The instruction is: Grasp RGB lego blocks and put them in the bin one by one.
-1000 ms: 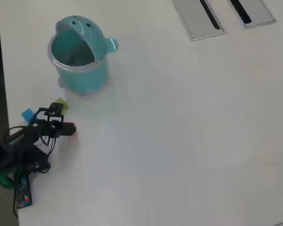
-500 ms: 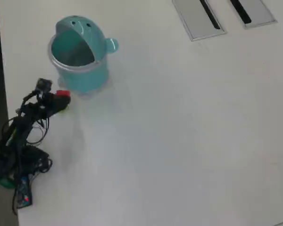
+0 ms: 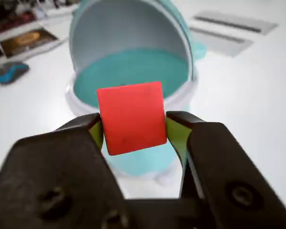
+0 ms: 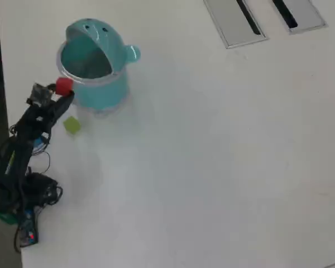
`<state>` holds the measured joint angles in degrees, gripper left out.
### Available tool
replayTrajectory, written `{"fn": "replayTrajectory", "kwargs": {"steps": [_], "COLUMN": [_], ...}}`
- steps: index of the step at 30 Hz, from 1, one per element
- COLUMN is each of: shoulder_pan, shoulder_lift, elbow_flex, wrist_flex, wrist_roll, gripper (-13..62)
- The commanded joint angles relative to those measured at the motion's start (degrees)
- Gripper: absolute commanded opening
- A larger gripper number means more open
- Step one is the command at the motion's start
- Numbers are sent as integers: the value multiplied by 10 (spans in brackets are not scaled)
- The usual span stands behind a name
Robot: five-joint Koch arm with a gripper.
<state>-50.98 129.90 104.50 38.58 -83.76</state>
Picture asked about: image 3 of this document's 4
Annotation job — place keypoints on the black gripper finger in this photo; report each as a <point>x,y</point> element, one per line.
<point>50,179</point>
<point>228,179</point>

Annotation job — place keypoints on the red lego block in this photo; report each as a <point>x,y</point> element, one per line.
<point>133,119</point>

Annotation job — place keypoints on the teal whale-shaped bin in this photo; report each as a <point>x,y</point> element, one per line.
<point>133,59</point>

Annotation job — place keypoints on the blue and grey computer mouse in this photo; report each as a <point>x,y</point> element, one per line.
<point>9,72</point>

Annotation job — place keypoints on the dark book with gold logo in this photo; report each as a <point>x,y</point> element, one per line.
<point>26,40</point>

